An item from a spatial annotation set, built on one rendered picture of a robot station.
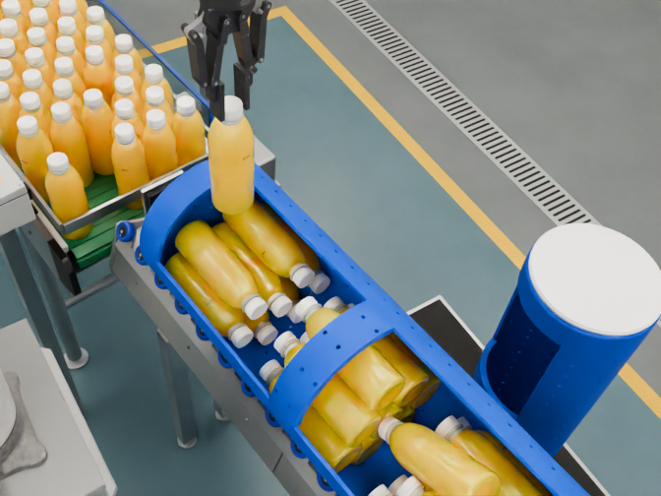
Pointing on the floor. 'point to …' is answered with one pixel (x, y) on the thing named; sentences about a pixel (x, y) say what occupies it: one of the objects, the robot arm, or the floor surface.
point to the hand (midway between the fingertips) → (229, 93)
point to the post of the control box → (11, 248)
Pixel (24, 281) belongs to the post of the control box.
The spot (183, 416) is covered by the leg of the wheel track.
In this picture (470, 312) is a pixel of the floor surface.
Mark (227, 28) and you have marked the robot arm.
